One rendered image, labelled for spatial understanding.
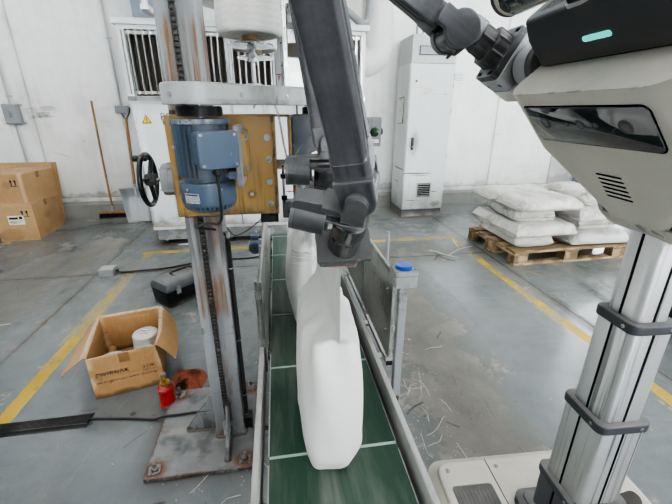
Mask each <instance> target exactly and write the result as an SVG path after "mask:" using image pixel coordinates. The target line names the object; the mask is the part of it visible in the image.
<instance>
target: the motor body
mask: <svg viewBox="0 0 672 504"><path fill-rule="evenodd" d="M171 124H174V125H172V126H171V130H172V137H173V144H174V150H175V157H176V164H177V170H178V175H179V176H181V177H183V179H182V180H180V181H179V184H180V189H181V195H182V201H183V204H184V205H185V206H186V208H187V209H188V210H190V211H192V212H197V213H215V212H220V204H219V195H218V187H217V182H216V177H215V176H214V175H213V173H212V171H213V170H202V169H200V167H199V166H197V165H195V163H194V158H193V150H192V143H191V133H192V132H193V131H218V130H228V125H227V124H229V118H172V119H171ZM221 170H222V175H221V176H220V187H221V195H222V204H223V211H225V210H228V209H230V208H232V207H233V206H234V205H235V203H236V200H237V195H236V182H235V179H229V178H224V170H229V168H225V169H221Z"/></svg>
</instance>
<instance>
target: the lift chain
mask: <svg viewBox="0 0 672 504"><path fill-rule="evenodd" d="M167 2H168V8H169V16H170V22H171V31H172V36H173V45H174V49H175V50H174V52H175V59H176V67H177V72H178V81H186V80H185V74H184V65H183V62H182V61H183V57H182V51H181V42H180V37H179V36H180V34H179V27H178V19H177V13H176V4H175V0H167ZM170 3H173V4H174V5H173V6H170ZM171 10H174V12H171ZM172 17H175V19H172ZM173 23H176V25H173ZM174 29H177V32H174V31H173V30H174ZM175 36H177V38H175ZM175 42H178V43H179V44H175ZM176 48H179V50H177V49H176ZM177 54H180V55H181V56H177ZM178 60H180V61H181V62H178ZM179 66H182V68H178V67H179ZM180 72H182V74H180ZM180 78H183V79H184V80H180ZM199 217H201V218H202V219H200V218H199ZM197 218H198V225H200V224H202V223H199V222H203V223H204V218H203V216H197ZM201 231H204V232H201ZM199 234H200V241H201V249H202V253H203V254H202V256H203V261H204V269H205V277H206V285H207V292H208V300H209V307H210V314H211V321H212V329H213V336H214V343H215V350H216V358H217V365H218V372H219V378H220V385H221V394H222V401H223V409H224V415H225V406H226V405H227V407H228V400H227V392H226V385H225V377H224V371H223V362H222V354H221V347H220V339H219V331H218V324H217V316H216V309H215V301H214V294H213V286H212V278H211V270H210V263H209V255H208V248H207V240H206V236H205V235H206V232H205V230H204V229H203V230H202V229H199ZM202 235H204V236H203V237H202ZM202 240H205V241H202ZM203 244H205V245H203ZM203 248H206V249H203ZM204 252H206V254H204ZM205 257H207V258H205ZM205 261H207V262H205ZM205 265H208V266H205ZM206 269H208V270H206ZM206 273H209V274H206ZM208 277H209V278H208ZM208 281H210V282H208ZM209 285H211V286H209ZM209 289H212V290H209ZM210 293H212V294H210ZM210 297H212V298H210ZM212 300H213V301H212ZM211 301H212V302H211ZM211 304H213V305H211ZM212 308H214V309H212ZM212 312H214V313H212ZM214 315H215V316H214ZM213 319H215V320H213ZM214 323H216V324H214ZM215 326H216V327H215ZM215 330H217V331H215ZM216 337H217V338H216ZM217 344H218V345H217ZM218 351H219V352H218ZM218 354H220V355H218ZM218 358H219V359H218ZM219 361H221V362H219ZM220 364H221V365H220ZM220 371H222V372H220ZM221 374H222V375H221ZM222 377H223V378H222ZM222 387H223V388H222ZM223 390H225V391H223ZM223 393H225V394H223ZM224 396H225V397H224ZM224 399H226V400H224ZM225 402H226V403H225Z"/></svg>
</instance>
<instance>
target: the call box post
mask: <svg viewBox="0 0 672 504"><path fill-rule="evenodd" d="M407 291H408V288H402V289H397V300H396V316H395V331H394V346H393V361H392V377H391V387H392V389H393V391H394V394H395V396H396V399H397V401H398V403H399V395H400V382H401V370H402V356H403V343H404V330H405V317H406V304H407Z"/></svg>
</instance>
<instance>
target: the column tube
mask: <svg viewBox="0 0 672 504"><path fill-rule="evenodd" d="M152 4H153V10H154V17H155V24H156V30H157V37H158V44H159V50H160V57H161V64H162V70H163V77H164V82H170V81H178V72H177V67H176V59H175V52H174V50H175V49H174V45H173V36H172V31H171V22H170V16H169V8H168V2H167V0H152ZM175 4H176V13H177V19H178V27H179V34H180V36H179V37H180V42H181V51H182V57H183V61H182V62H183V65H184V74H185V80H186V81H200V82H211V80H210V70H209V61H208V52H207V43H206V34H205V25H204V16H203V7H202V0H175ZM203 218H204V223H206V222H214V223H218V222H219V221H220V215H217V216H203ZM185 224H186V230H187V237H188V244H189V250H190V257H191V264H192V270H193V277H194V284H195V290H196V297H197V303H198V310H199V317H200V323H201V330H202V337H203V343H204V350H205V357H206V363H207V370H208V377H209V383H210V390H211V397H212V403H213V410H214V417H215V423H216V430H217V436H220V435H224V430H223V423H222V420H225V415H224V409H223V401H222V394H221V385H220V378H219V372H218V365H217V358H216V350H215V343H214V336H213V329H212V321H211V314H210V307H209V300H208V292H207V285H206V277H205V269H204V261H203V256H202V254H203V253H202V249H201V241H200V234H199V229H195V228H194V226H197V225H198V218H197V216H191V217H185ZM204 227H206V228H215V229H216V231H214V230H205V232H206V235H205V236H206V240H207V248H208V255H209V263H210V270H211V278H212V286H213V294H214V301H215V309H216V316H217V324H218V331H219V339H220V347H221V354H222V362H223V371H224V377H225V385H226V392H227V400H228V402H230V403H231V412H232V419H234V421H235V429H234V434H238V433H245V431H246V428H245V423H244V413H245V412H244V403H243V396H242V386H241V376H240V367H239V358H238V350H237V342H236V332H235V323H234V314H233V304H232V296H231V288H230V279H229V270H228V260H227V251H226V243H225V236H224V235H223V232H225V231H227V228H226V227H227V226H226V217H225V215H223V221H222V223H221V224H220V225H218V226H216V225H204Z"/></svg>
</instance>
